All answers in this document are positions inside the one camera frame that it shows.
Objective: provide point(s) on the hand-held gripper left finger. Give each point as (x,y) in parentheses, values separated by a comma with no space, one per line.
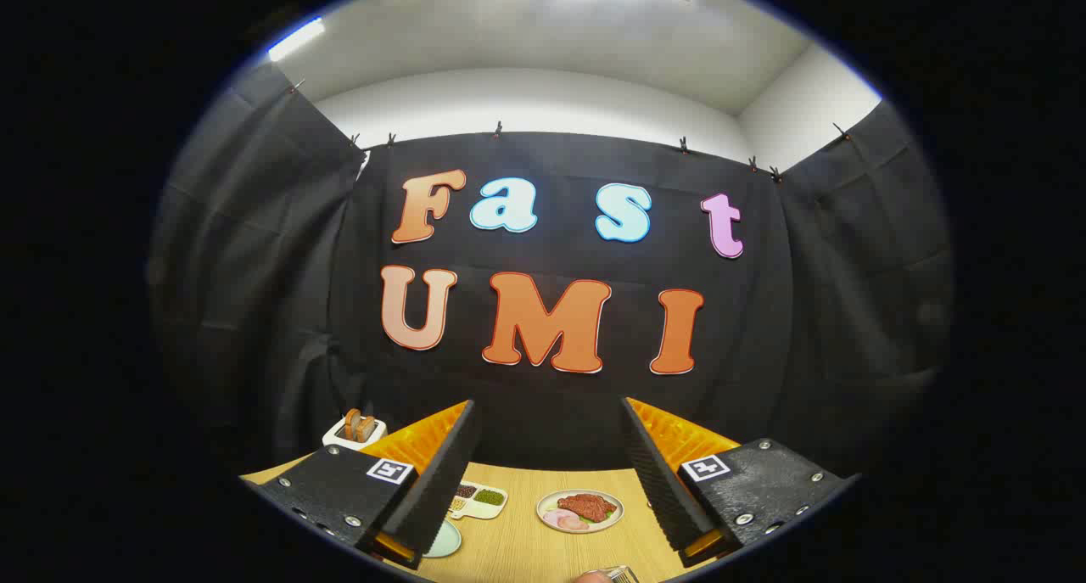
(437,481)

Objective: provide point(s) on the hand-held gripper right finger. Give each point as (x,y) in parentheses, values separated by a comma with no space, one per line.
(657,481)

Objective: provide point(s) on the white divided tray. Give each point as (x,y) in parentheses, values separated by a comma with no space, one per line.
(477,512)

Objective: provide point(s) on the green mung beans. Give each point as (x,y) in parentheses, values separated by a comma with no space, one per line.
(489,496)

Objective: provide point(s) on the white oval plate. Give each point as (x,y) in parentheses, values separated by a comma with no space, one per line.
(612,515)

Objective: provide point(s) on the teal round plate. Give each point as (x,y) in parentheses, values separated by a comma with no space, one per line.
(445,539)

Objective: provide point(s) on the red meat steak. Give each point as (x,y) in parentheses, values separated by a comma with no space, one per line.
(585,507)

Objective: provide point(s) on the brown bread slice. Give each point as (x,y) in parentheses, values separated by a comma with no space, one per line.
(352,424)
(366,428)

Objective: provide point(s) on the pink ham slice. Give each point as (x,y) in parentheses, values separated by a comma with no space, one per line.
(573,523)
(553,517)

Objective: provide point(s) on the white toaster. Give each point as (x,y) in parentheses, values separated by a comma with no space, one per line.
(339,437)

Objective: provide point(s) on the black backdrop cloth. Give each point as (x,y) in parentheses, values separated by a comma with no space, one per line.
(551,413)

